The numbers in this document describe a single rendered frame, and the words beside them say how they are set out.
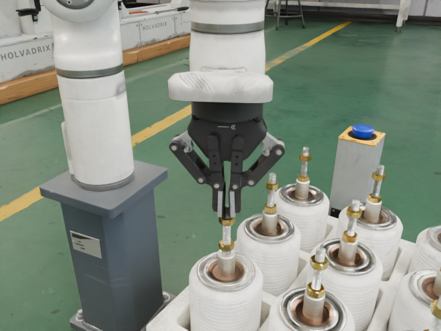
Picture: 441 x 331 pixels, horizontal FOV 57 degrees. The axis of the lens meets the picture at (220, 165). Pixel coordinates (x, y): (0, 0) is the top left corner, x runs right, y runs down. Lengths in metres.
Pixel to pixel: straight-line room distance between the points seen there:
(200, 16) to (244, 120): 0.10
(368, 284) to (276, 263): 0.13
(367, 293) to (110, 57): 0.46
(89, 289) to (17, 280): 0.28
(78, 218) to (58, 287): 0.31
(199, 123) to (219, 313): 0.23
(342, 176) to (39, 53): 1.94
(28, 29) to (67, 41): 1.95
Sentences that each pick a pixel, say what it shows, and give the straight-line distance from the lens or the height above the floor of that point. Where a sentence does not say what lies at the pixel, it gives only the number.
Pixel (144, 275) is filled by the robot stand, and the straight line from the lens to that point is 0.73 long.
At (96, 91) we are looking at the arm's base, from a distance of 0.58.
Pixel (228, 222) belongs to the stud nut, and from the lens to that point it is 0.48.
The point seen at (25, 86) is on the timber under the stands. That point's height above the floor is 0.05.
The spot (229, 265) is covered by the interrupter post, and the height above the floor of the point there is 0.27.
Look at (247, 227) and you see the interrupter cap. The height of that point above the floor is 0.25.
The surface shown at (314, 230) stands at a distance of 0.70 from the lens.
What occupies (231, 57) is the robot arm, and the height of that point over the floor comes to 0.53.
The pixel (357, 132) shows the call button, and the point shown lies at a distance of 0.80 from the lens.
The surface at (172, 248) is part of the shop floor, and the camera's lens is 0.99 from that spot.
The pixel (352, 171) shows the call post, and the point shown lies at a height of 0.25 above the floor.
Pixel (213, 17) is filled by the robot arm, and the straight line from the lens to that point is 0.38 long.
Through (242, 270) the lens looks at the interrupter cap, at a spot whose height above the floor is 0.25.
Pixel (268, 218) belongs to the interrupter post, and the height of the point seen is 0.28.
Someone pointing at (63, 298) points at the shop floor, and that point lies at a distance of 0.92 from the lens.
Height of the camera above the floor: 0.61
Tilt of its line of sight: 26 degrees down
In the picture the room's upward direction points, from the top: straight up
